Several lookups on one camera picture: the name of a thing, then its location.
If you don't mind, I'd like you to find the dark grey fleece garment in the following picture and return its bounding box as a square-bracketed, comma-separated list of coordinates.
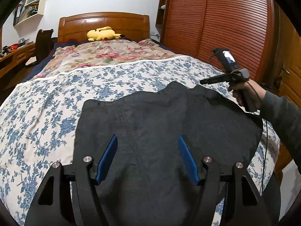
[74, 82, 263, 225]

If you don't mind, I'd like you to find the grey sleeved right forearm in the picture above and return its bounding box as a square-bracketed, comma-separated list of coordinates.
[260, 91, 301, 169]

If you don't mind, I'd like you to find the person's right hand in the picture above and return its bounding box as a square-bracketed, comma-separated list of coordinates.
[228, 80, 266, 110]

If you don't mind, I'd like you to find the wooden room door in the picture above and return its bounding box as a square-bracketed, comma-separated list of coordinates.
[273, 9, 301, 177]

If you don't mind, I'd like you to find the brown louvered wardrobe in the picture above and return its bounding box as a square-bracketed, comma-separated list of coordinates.
[156, 0, 279, 83]

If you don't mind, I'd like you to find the blue floral bed quilt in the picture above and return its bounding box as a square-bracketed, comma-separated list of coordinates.
[0, 55, 281, 226]

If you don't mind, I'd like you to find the floral pillow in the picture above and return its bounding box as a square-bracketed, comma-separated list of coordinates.
[138, 38, 160, 48]

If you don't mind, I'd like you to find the pink floral blanket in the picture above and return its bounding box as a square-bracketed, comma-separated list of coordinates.
[33, 39, 176, 80]

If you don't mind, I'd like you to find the yellow Pikachu plush toy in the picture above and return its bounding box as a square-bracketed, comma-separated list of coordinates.
[87, 27, 124, 42]

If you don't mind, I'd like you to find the dark wooden chair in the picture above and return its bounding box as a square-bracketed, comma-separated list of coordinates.
[26, 29, 54, 67]

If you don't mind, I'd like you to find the wooden bed headboard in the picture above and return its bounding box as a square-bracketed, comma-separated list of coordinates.
[58, 12, 150, 43]

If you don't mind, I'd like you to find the wooden desk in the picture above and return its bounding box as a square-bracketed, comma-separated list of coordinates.
[0, 42, 35, 78]

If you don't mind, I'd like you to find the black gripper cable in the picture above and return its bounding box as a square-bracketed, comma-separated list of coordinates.
[209, 51, 269, 196]

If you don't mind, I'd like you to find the metal door handle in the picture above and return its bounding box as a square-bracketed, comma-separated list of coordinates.
[281, 62, 290, 75]

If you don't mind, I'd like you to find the white wall shelf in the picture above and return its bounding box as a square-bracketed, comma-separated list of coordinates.
[13, 0, 46, 27]

